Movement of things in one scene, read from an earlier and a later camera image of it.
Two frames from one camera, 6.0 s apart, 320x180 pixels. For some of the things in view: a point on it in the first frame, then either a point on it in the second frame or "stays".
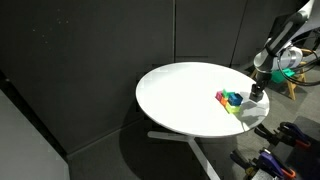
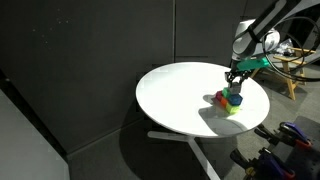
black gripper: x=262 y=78 → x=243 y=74
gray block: x=256 y=96 → x=235 y=88
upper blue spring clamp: x=286 y=132 stays
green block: x=226 y=94 stays
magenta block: x=218 y=95 stays
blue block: x=235 y=99 stays
